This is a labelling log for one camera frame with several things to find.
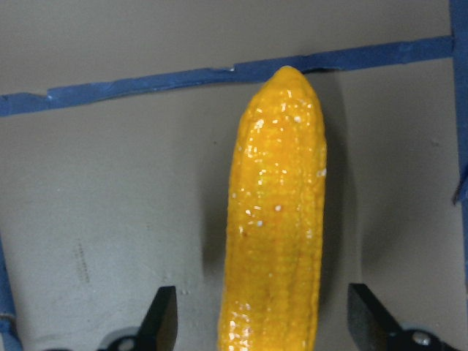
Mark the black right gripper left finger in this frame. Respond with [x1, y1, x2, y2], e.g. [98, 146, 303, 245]
[136, 286, 178, 351]

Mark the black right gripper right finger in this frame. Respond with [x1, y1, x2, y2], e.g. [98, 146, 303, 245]
[347, 283, 455, 351]

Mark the yellow corn cob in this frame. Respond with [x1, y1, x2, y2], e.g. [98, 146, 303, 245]
[218, 67, 327, 350]

